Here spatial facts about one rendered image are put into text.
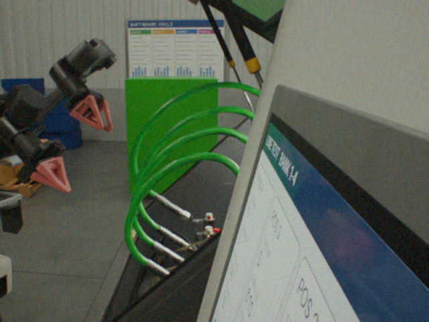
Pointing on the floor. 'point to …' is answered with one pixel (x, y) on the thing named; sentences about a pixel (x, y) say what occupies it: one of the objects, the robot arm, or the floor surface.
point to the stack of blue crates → (64, 123)
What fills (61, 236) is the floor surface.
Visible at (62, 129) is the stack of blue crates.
